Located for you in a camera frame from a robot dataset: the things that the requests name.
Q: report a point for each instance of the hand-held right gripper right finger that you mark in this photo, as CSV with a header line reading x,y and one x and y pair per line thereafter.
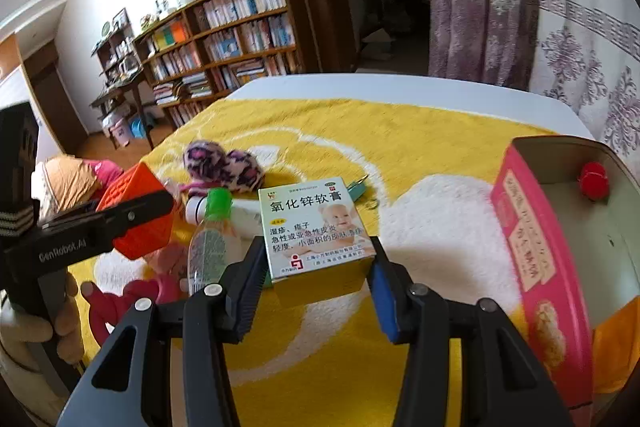
x,y
385,302

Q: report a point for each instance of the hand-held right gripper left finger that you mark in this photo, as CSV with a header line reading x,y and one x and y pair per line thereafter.
x,y
250,289

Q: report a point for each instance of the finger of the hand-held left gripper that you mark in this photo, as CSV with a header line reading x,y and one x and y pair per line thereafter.
x,y
132,216

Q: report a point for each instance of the red-orange soft cube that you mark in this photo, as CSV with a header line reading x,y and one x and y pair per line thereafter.
x,y
132,181

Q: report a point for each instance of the clear bottle with green cap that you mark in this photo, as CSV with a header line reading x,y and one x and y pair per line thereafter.
x,y
207,249

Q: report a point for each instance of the white plastic bottle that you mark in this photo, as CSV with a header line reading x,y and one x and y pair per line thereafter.
x,y
246,217

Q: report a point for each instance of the pink plastic toy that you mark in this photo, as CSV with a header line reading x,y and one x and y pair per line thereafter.
x,y
130,302

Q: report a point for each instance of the white ointment box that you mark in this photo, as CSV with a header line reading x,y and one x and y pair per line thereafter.
x,y
312,227

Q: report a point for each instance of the purple leopard print scrunchie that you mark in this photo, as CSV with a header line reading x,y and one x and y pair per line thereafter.
x,y
220,164

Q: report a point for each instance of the pink cardboard box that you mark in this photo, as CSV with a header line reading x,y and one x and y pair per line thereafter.
x,y
530,252

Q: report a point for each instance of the person's left hand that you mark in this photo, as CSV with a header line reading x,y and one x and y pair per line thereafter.
x,y
66,307

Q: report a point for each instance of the pink cloth bundle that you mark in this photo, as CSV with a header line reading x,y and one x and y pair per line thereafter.
x,y
107,177

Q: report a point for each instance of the tan cloth bag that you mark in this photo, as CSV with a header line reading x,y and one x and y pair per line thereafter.
x,y
62,187

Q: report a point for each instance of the blue stool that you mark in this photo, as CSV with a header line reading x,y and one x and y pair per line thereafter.
x,y
138,128

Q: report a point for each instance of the small dark wooden shelf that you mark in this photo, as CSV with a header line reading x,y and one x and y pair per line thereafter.
x,y
117,57

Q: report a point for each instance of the yellow and white blanket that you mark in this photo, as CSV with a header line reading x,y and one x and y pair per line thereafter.
x,y
430,147

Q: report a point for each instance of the small framed picture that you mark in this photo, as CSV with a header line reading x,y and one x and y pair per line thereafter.
x,y
120,19

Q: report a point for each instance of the rows of shelved books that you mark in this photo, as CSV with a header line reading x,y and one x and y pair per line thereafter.
x,y
235,42

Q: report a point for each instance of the red bottle cap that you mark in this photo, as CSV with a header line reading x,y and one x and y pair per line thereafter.
x,y
593,181

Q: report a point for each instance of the wooden bookshelf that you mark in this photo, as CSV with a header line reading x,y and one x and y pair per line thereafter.
x,y
295,32

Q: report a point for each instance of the white purple patterned curtain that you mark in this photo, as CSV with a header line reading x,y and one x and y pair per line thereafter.
x,y
590,32

